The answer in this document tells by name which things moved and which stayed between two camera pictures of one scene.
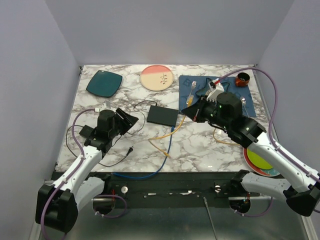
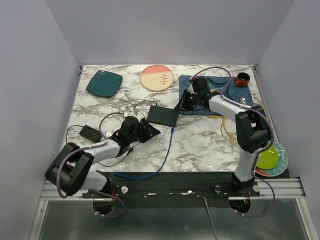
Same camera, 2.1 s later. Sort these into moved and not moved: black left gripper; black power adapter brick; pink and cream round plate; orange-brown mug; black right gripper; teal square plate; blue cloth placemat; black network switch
Moved: black right gripper; black left gripper
Not moved: blue cloth placemat; black power adapter brick; teal square plate; black network switch; orange-brown mug; pink and cream round plate
